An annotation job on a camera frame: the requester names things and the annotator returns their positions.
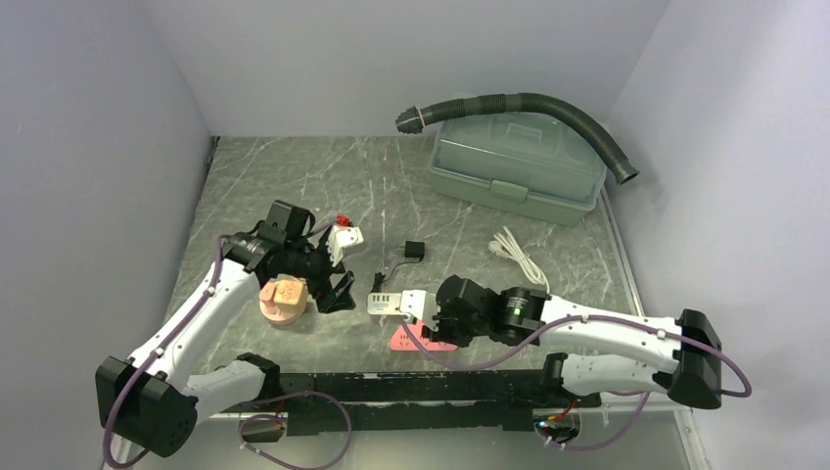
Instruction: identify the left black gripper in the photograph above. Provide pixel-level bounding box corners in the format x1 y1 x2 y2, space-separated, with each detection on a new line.
284 233 355 312

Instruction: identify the white power strip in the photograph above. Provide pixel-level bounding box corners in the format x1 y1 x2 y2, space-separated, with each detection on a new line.
366 293 403 316

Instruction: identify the tan cube socket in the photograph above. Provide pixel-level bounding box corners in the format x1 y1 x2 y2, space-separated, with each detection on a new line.
272 278 308 313

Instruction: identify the pink triangular power strip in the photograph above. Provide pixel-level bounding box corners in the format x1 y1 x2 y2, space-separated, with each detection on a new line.
388 321 458 352

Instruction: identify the round pink power socket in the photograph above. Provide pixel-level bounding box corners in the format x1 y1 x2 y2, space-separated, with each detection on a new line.
258 295 304 327

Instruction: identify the salmon cube plug adapter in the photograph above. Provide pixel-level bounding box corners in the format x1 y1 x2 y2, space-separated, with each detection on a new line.
259 286 276 309

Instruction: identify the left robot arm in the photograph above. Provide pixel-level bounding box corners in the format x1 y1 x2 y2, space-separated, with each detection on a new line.
95 200 364 469

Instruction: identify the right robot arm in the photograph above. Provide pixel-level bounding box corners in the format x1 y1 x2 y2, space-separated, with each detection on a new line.
403 275 724 409

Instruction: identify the black power adapter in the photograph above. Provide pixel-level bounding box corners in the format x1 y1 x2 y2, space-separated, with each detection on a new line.
370 240 426 293

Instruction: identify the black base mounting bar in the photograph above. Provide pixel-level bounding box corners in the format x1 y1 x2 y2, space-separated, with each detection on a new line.
230 370 601 437

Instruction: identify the green plastic storage box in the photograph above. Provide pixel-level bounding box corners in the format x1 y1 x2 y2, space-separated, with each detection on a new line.
428 113 606 226

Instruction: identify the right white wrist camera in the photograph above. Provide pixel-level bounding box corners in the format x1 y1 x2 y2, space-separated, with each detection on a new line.
398 290 438 326

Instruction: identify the black corrugated hose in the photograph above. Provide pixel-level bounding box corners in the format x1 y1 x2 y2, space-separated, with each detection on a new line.
395 91 641 187

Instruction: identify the aluminium frame rail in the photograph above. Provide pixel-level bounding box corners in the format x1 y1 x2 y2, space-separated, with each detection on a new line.
202 392 690 448

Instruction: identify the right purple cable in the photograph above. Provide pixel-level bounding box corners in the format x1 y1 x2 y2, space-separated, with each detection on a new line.
400 314 754 453

